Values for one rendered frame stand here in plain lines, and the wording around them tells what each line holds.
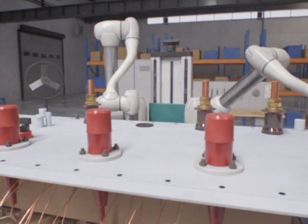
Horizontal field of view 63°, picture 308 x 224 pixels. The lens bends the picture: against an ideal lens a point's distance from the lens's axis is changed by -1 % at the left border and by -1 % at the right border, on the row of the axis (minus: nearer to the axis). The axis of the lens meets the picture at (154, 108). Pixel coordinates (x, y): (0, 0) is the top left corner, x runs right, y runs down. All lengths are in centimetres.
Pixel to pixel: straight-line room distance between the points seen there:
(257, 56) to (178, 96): 80
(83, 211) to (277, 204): 64
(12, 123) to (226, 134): 65
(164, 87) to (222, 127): 155
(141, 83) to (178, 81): 376
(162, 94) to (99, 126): 148
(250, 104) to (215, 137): 527
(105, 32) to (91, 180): 144
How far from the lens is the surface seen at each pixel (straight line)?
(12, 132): 92
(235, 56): 877
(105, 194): 79
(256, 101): 589
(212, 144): 63
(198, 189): 55
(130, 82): 592
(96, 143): 72
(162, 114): 208
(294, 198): 57
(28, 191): 107
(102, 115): 70
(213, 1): 1294
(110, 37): 192
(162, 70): 215
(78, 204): 96
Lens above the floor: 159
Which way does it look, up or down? 7 degrees down
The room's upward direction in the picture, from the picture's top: straight up
